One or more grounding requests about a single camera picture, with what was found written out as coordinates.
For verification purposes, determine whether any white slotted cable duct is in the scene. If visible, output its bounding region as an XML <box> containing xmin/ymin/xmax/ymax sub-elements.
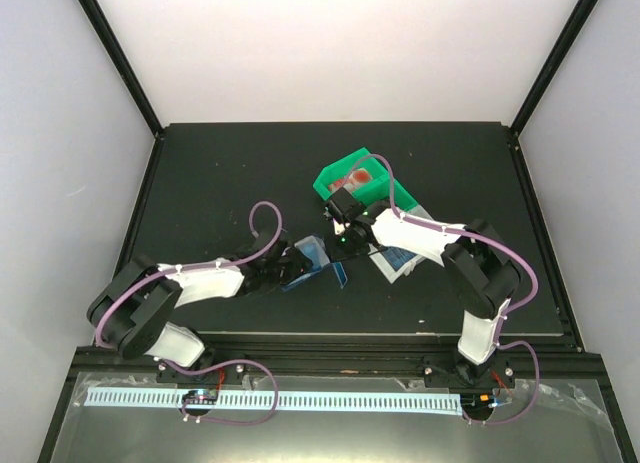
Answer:
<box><xmin>84</xmin><ymin>387</ymin><xmax>462</xmax><ymax>416</ymax></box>

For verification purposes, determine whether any right black frame post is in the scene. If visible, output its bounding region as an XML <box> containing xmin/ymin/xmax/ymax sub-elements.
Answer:
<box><xmin>510</xmin><ymin>0</ymin><xmax>599</xmax><ymax>137</ymax></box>

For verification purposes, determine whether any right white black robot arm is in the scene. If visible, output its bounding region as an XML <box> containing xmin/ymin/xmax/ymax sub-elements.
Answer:
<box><xmin>324</xmin><ymin>200</ymin><xmax>521</xmax><ymax>386</ymax></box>

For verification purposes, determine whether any red white card stack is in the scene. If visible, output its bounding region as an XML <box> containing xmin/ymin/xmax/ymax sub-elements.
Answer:
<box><xmin>328</xmin><ymin>168</ymin><xmax>373</xmax><ymax>193</ymax></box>

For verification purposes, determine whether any right small circuit board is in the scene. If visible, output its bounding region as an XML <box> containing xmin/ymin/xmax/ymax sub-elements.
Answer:
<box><xmin>460</xmin><ymin>390</ymin><xmax>510</xmax><ymax>409</ymax></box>

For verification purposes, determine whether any black frame post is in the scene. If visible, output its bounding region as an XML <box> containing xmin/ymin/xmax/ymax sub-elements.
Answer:
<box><xmin>77</xmin><ymin>0</ymin><xmax>164</xmax><ymax>137</ymax></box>
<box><xmin>510</xmin><ymin>0</ymin><xmax>599</xmax><ymax>137</ymax></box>

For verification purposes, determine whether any single blue card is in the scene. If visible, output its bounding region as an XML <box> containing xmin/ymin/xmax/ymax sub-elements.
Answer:
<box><xmin>298</xmin><ymin>241</ymin><xmax>330</xmax><ymax>274</ymax></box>
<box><xmin>332</xmin><ymin>262</ymin><xmax>348</xmax><ymax>289</ymax></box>

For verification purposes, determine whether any small circuit board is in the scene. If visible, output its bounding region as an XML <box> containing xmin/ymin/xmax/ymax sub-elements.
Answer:
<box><xmin>460</xmin><ymin>390</ymin><xmax>510</xmax><ymax>409</ymax></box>
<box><xmin>182</xmin><ymin>389</ymin><xmax>218</xmax><ymax>405</ymax></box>

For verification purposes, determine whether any green bin with black cards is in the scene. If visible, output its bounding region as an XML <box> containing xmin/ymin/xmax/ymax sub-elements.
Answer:
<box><xmin>362</xmin><ymin>177</ymin><xmax>419</xmax><ymax>211</ymax></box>

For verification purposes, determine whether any left small circuit board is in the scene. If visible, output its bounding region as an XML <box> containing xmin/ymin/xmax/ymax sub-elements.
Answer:
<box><xmin>182</xmin><ymin>389</ymin><xmax>218</xmax><ymax>405</ymax></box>

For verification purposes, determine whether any green bin with red cards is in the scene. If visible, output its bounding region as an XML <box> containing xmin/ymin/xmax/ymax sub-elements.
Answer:
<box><xmin>313</xmin><ymin>147</ymin><xmax>389</xmax><ymax>206</ymax></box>

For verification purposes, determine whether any white bin with blue cards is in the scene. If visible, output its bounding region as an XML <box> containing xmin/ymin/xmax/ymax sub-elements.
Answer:
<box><xmin>369</xmin><ymin>244</ymin><xmax>442</xmax><ymax>284</ymax></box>

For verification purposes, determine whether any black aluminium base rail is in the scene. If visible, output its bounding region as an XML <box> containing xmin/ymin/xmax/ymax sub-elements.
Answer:
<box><xmin>68</xmin><ymin>340</ymin><xmax>610</xmax><ymax>392</ymax></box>

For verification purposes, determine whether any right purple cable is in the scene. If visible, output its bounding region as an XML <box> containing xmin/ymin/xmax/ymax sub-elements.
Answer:
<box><xmin>344</xmin><ymin>153</ymin><xmax>542</xmax><ymax>427</ymax></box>

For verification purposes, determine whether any blue vip card stack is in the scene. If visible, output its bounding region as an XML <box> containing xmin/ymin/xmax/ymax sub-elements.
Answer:
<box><xmin>381</xmin><ymin>247</ymin><xmax>416</xmax><ymax>272</ymax></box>

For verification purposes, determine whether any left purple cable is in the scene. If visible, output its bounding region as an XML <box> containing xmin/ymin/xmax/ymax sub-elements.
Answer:
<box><xmin>94</xmin><ymin>201</ymin><xmax>284</xmax><ymax>426</ymax></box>

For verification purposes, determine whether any purple cable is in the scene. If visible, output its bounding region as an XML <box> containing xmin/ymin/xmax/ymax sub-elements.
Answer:
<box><xmin>344</xmin><ymin>153</ymin><xmax>542</xmax><ymax>427</ymax></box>
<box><xmin>94</xmin><ymin>201</ymin><xmax>284</xmax><ymax>426</ymax></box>

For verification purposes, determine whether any left black frame post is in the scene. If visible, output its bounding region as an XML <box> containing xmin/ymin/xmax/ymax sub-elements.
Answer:
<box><xmin>77</xmin><ymin>0</ymin><xmax>164</xmax><ymax>137</ymax></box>

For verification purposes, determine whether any blue card holder wallet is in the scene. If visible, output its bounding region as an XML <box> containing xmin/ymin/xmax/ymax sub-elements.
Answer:
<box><xmin>282</xmin><ymin>235</ymin><xmax>330</xmax><ymax>292</ymax></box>

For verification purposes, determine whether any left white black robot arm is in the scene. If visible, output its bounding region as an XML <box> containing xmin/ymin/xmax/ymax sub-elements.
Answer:
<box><xmin>87</xmin><ymin>233</ymin><xmax>313</xmax><ymax>382</ymax></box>

